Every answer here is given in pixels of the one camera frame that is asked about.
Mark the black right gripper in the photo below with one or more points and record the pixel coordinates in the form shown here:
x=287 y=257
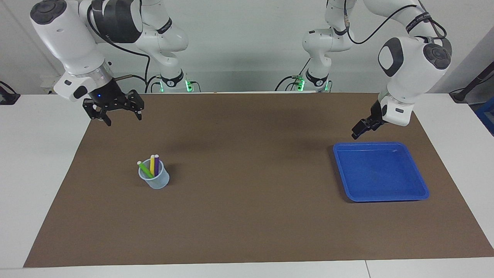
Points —
x=112 y=98

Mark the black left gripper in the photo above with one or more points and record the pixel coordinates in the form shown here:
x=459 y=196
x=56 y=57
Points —
x=375 y=115

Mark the green pen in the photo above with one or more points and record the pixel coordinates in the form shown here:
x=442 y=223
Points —
x=145 y=169

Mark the yellow pen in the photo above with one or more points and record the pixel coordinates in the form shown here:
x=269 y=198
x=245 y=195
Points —
x=152 y=166

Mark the purple pen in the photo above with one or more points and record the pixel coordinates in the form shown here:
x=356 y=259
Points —
x=156 y=164

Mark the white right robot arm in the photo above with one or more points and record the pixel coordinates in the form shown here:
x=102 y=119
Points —
x=73 y=42

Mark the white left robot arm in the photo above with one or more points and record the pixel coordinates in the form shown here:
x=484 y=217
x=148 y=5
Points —
x=409 y=69

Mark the blue plastic tray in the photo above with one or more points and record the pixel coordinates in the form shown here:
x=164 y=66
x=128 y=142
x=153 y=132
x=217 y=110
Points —
x=386 y=177

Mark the clear plastic cup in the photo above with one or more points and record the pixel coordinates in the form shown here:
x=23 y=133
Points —
x=160 y=181

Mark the white power strip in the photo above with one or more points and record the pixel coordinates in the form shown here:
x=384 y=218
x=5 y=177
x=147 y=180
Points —
x=48 y=87

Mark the black stand pole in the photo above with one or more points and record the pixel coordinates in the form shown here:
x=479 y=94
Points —
x=474 y=83

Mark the blue crate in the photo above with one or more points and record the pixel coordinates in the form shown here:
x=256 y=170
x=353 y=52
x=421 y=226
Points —
x=487 y=117

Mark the brown table mat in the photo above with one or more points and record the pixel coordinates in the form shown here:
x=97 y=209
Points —
x=247 y=212

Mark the black clamp mount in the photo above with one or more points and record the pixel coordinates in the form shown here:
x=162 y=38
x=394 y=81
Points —
x=7 y=98

